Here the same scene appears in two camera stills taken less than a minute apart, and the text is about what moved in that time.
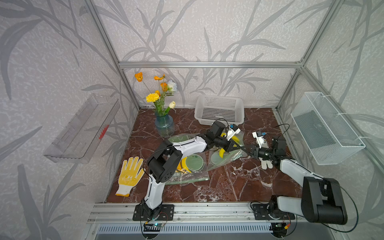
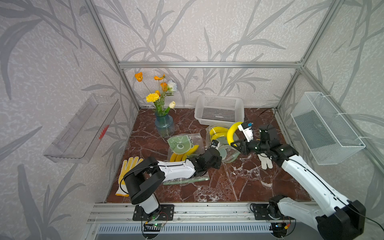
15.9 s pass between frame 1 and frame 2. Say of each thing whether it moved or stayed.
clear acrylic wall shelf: stayed
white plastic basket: stayed
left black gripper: moved
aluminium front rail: stayed
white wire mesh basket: stayed
